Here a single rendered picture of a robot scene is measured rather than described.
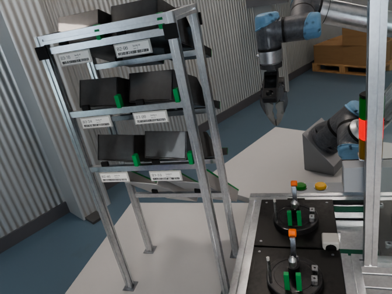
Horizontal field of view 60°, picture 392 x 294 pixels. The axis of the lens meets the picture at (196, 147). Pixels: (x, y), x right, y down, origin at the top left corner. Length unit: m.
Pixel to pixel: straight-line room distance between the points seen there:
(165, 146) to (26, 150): 2.46
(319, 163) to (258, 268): 0.72
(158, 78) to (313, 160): 0.95
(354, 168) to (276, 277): 0.34
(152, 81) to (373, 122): 0.51
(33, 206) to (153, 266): 2.29
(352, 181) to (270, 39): 0.48
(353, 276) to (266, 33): 0.72
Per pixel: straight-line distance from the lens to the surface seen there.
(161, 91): 0.83
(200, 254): 1.25
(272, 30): 1.10
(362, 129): 0.86
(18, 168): 3.29
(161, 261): 1.27
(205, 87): 0.93
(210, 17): 4.57
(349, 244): 1.17
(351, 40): 6.10
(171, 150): 0.89
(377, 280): 1.08
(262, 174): 1.64
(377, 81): 0.79
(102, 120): 0.87
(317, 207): 1.22
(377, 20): 0.77
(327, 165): 1.58
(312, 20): 1.10
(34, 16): 2.97
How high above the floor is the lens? 1.69
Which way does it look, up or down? 24 degrees down
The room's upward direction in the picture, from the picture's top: 12 degrees counter-clockwise
